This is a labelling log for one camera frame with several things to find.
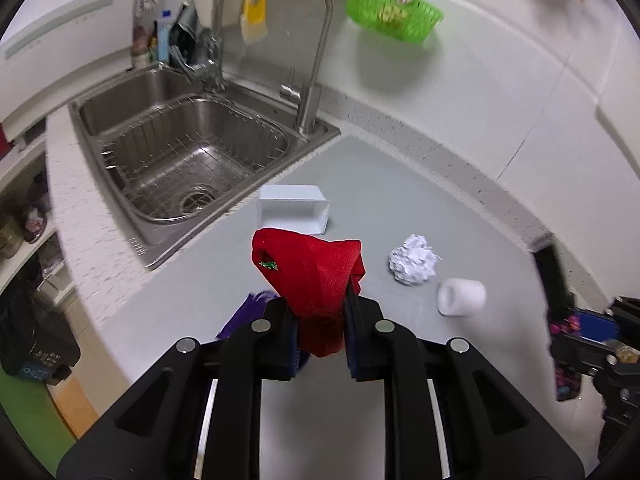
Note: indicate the stainless steel kitchen sink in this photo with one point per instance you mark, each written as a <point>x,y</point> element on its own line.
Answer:
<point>170,157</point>

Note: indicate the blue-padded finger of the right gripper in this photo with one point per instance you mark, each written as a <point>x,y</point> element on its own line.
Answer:
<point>597,327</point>

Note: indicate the green plastic basket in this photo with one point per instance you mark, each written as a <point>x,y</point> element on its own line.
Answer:
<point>406,20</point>

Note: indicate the black colourful patterned box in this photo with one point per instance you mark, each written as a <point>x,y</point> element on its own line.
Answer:
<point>562,318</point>

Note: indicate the white rectangular plastic container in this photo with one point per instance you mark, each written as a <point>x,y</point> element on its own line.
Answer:
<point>293,207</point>

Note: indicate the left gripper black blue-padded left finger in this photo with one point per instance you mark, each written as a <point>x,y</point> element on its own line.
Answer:
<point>195,413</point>

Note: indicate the red mesh cloth bag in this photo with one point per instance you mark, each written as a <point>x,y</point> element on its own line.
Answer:
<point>313,276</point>

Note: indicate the purple velvet pouch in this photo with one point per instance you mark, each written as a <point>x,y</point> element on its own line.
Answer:
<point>252,308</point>

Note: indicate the white paper ball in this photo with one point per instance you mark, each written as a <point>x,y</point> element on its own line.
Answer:
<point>413,262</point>

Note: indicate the white open shelf unit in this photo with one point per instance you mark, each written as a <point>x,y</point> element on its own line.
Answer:
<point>28,231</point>

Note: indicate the white paper roll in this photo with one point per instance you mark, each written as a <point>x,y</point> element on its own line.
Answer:
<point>460,297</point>

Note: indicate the black two-compartment trash bin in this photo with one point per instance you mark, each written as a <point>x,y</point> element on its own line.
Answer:
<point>36,342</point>

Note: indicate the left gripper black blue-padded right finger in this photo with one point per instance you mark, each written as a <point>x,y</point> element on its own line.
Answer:
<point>448,413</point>

